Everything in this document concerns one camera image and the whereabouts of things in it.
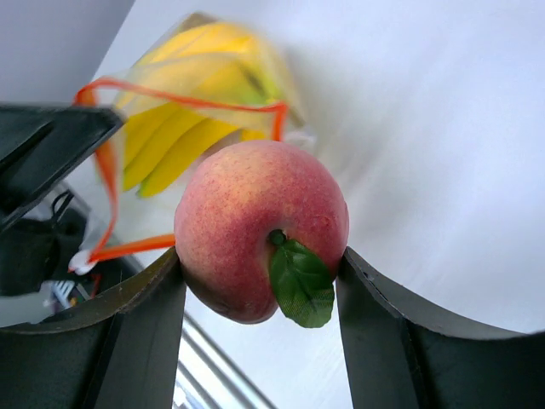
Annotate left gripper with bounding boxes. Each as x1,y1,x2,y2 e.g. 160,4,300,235
1,104,139,297

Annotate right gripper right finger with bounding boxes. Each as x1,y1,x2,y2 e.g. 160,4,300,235
336,248,544,408

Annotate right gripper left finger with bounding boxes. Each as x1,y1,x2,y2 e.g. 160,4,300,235
1,249,186,408

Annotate clear zip top bag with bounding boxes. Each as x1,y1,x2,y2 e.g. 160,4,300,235
69,13,316,275

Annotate pink fake peach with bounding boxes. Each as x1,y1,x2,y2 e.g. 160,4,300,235
174,141,349,328

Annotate yellow fake bananas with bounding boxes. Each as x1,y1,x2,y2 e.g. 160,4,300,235
112,20,288,198

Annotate aluminium mounting rail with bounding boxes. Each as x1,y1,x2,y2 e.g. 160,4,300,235
172,314,276,409

